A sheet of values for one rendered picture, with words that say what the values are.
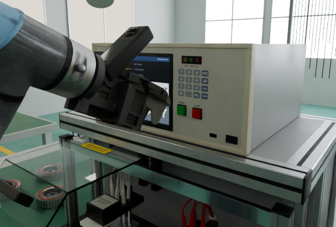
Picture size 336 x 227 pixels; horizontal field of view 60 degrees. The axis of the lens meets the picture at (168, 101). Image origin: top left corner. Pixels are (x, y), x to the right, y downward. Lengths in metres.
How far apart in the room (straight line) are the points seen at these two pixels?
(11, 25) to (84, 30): 5.91
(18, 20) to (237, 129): 0.39
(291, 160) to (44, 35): 0.44
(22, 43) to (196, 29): 7.74
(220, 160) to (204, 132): 0.07
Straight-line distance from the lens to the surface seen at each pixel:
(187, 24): 8.20
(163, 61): 0.63
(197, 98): 0.59
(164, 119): 0.65
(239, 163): 0.54
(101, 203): 0.80
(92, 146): 0.76
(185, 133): 0.62
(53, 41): 0.36
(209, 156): 0.57
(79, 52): 0.38
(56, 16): 5.92
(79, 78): 0.38
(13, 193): 0.61
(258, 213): 0.56
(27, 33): 0.35
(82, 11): 6.26
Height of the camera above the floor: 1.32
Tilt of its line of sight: 11 degrees down
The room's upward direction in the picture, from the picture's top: straight up
